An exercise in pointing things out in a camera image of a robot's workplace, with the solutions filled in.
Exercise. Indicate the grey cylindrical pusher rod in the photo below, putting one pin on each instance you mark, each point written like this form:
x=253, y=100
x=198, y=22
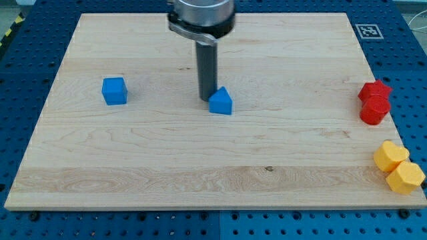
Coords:
x=207, y=70

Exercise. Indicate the blue triangle block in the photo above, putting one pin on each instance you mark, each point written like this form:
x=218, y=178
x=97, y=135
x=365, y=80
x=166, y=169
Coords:
x=221, y=102

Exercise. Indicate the blue cube block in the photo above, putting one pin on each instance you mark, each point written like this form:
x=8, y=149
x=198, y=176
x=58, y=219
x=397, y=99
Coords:
x=114, y=91

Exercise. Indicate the light wooden board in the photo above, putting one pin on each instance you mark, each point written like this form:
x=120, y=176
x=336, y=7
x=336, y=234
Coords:
x=293, y=141

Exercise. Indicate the white fiducial marker tag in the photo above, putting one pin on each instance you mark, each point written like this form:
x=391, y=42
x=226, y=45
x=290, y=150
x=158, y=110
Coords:
x=369, y=31

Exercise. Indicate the red star block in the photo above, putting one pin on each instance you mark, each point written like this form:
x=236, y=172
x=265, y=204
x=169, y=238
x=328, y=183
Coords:
x=377, y=88

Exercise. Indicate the red cylinder block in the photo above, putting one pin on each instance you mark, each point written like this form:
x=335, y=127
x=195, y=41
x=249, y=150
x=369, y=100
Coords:
x=374, y=109

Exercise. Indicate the yellow heart block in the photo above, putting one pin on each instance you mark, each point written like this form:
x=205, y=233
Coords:
x=389, y=155

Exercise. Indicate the yellow hexagon block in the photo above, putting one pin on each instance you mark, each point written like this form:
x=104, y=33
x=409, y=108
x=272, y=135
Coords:
x=406, y=178

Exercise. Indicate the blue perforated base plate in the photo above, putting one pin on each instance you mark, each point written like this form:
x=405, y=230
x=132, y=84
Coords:
x=32, y=59

